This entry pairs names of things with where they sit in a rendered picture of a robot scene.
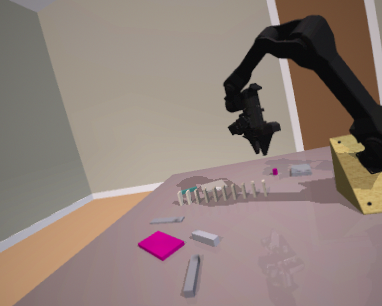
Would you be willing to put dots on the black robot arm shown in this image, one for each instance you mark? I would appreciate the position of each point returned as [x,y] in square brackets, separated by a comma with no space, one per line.
[310,43]

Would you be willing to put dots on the magenta flat square slab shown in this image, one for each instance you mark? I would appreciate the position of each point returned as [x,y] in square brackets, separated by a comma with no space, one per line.
[161,245]

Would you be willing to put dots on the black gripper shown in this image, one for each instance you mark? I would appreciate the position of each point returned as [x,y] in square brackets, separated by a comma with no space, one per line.
[260,132]

